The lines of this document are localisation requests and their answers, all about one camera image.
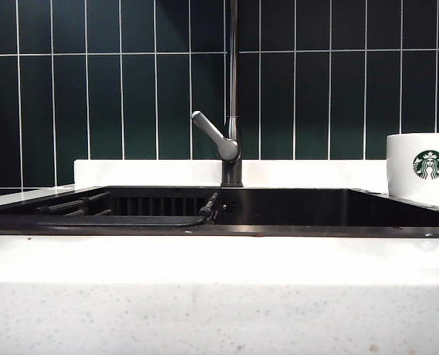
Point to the black sink drying rack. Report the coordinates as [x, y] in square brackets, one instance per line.
[104, 220]

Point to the dark metal faucet body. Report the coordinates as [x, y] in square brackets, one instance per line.
[232, 74]

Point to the dark metal faucet lever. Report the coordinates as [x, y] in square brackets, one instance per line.
[213, 135]

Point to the white Starbucks mug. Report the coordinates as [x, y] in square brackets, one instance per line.
[402, 174]

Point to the black kitchen sink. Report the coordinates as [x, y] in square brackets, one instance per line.
[315, 211]

